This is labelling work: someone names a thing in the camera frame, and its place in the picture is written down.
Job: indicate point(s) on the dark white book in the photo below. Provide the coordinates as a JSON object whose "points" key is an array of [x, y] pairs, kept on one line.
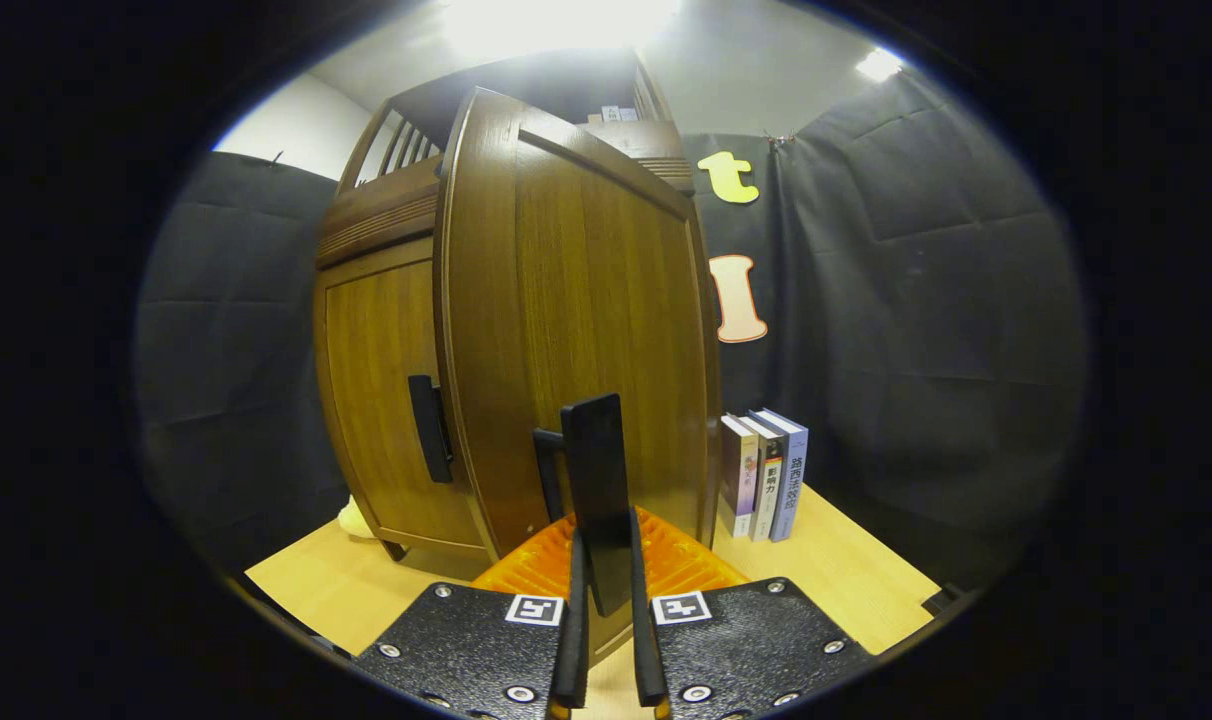
{"points": [[771, 490]]}

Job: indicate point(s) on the blue book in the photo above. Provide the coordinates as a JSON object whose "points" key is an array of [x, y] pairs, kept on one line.
{"points": [[794, 480]]}

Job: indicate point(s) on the small ceiling light panel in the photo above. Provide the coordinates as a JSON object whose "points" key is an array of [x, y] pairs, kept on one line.
{"points": [[879, 64]]}

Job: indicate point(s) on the wooden double-door shoe cabinet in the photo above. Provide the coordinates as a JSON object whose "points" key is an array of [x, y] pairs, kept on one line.
{"points": [[556, 85]]}

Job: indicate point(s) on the large ceiling light panel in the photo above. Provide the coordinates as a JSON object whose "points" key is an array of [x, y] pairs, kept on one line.
{"points": [[556, 25]]}

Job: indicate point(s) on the wooden cabinet door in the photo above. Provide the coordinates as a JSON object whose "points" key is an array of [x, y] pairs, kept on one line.
{"points": [[586, 300], [376, 380]]}

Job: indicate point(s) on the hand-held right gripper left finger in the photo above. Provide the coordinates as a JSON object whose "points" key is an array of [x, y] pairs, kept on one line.
{"points": [[572, 640]]}

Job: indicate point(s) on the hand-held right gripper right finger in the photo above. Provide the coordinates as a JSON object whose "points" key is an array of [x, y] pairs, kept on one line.
{"points": [[646, 640]]}

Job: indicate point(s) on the black backdrop cloth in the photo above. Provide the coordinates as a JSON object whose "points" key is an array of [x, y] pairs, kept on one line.
{"points": [[916, 300]]}

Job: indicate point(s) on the cream plush toy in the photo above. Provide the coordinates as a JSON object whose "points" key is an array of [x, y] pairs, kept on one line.
{"points": [[354, 522]]}

